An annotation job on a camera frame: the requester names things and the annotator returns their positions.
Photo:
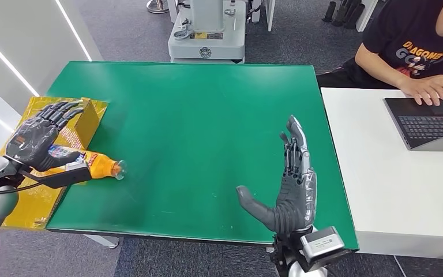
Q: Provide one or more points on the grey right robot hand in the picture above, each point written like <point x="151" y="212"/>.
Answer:
<point x="296" y="202"/>

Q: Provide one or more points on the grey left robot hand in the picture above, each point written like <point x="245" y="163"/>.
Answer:
<point x="34" y="141"/>

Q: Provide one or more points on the orange plastic bottle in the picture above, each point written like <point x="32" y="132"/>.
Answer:
<point x="99" y="166"/>

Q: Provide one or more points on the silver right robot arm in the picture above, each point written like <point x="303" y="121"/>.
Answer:
<point x="305" y="272"/>

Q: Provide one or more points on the grey robot base machine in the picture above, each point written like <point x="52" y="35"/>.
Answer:
<point x="205" y="42"/>

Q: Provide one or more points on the yellow film wrapped cardboard box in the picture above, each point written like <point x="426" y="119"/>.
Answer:
<point x="34" y="206"/>

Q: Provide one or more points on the white desk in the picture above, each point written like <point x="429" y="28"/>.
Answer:
<point x="378" y="172"/>

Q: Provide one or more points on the white table foot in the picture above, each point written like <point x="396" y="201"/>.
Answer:
<point x="105" y="241"/>

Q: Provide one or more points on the green table mat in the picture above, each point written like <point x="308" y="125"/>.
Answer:
<point x="191" y="114"/>

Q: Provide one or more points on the dark grey laptop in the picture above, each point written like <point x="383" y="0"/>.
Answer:
<point x="426" y="128"/>

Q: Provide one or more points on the person's hand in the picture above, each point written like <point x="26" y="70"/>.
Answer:
<point x="426" y="88"/>

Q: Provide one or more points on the chrome stand base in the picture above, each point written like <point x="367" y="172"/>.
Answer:
<point x="157" y="7"/>

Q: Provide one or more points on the white upright panel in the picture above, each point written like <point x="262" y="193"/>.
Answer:
<point x="269" y="15"/>

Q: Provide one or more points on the black leaning bundle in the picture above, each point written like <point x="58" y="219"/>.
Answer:
<point x="349" y="15"/>

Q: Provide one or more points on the white cabinet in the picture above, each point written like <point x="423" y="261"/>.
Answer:
<point x="366" y="15"/>

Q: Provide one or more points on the person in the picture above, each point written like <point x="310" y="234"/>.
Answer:
<point x="407" y="28"/>

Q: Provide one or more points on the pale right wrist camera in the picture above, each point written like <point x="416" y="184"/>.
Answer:
<point x="321" y="241"/>

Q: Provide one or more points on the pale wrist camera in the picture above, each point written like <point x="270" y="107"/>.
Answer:
<point x="321" y="241"/>
<point x="76" y="165"/>

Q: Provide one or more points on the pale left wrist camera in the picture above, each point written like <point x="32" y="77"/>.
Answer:
<point x="76" y="165"/>

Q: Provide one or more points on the slim black post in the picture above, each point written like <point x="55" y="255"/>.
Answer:
<point x="329" y="11"/>

